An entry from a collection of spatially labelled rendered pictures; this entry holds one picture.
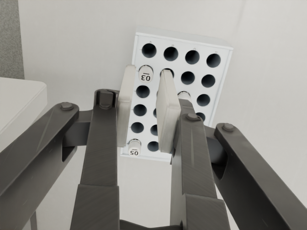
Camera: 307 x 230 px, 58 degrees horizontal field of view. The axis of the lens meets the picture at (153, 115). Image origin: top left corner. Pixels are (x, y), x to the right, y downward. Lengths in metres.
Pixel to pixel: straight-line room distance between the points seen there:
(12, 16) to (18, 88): 0.92
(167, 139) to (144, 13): 0.15
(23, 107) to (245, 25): 0.21
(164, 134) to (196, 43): 0.11
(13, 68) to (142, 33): 0.98
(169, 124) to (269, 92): 0.18
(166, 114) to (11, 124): 0.09
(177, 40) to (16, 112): 0.13
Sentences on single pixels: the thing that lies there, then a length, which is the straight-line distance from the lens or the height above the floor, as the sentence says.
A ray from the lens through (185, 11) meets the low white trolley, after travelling 0.28.
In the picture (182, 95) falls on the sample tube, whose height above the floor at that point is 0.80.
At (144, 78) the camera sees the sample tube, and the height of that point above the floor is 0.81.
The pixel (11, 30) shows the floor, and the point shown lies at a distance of 1.15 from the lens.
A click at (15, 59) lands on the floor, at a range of 1.18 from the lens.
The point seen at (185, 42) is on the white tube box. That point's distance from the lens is 0.24.
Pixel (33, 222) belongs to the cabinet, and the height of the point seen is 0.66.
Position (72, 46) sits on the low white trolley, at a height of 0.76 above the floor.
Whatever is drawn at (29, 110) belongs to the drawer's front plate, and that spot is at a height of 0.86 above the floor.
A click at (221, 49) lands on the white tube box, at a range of 0.25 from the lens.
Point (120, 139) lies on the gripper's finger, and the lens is 0.16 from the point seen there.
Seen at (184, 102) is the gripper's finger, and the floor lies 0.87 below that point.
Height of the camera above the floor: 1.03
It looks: 64 degrees down
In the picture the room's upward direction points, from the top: 177 degrees clockwise
